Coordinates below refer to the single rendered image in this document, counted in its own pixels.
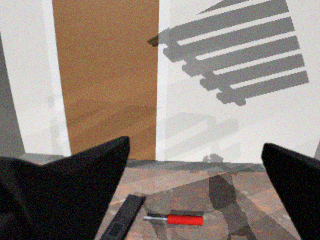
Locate black rectangular block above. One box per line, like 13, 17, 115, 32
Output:
99, 194, 143, 240

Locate red screwdriver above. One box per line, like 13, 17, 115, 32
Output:
144, 214, 203, 226

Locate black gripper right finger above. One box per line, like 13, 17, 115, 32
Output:
261, 143, 320, 240

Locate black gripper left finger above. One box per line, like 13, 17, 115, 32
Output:
0, 136, 130, 240

